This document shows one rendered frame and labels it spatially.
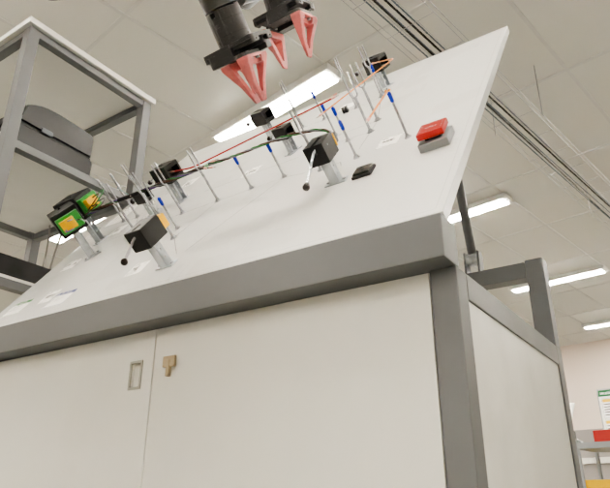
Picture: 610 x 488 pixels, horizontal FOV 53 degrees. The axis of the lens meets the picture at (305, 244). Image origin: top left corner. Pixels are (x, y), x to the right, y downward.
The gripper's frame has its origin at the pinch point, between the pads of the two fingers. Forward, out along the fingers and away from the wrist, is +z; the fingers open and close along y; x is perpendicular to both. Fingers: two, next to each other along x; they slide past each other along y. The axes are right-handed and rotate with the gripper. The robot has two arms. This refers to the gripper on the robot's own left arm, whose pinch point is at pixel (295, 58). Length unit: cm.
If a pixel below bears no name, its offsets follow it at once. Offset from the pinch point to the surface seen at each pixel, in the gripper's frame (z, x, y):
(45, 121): -26, -28, 104
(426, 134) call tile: 20.9, -4.0, -18.5
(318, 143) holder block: 16.5, 1.3, -0.2
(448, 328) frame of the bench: 50, 22, -22
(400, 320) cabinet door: 48, 21, -15
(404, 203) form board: 31.9, 12.3, -17.2
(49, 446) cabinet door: 58, 27, 63
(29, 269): 19, -8, 104
